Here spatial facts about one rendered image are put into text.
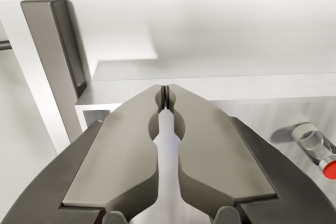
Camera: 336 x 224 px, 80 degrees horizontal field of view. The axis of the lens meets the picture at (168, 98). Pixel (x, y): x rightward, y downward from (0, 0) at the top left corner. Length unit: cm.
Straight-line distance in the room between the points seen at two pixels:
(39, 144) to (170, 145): 147
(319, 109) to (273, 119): 4
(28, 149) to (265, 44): 164
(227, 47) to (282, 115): 9
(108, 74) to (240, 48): 10
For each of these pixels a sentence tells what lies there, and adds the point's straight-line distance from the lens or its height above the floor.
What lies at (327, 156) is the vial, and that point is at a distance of 20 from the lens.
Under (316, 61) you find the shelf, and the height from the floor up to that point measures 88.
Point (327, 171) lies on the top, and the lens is 20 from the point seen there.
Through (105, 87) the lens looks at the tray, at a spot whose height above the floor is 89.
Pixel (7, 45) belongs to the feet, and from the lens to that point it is 120.
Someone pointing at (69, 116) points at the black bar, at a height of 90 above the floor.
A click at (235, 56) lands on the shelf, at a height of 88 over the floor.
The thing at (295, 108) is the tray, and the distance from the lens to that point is 21.
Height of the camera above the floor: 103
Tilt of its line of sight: 59 degrees down
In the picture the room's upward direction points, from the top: 176 degrees clockwise
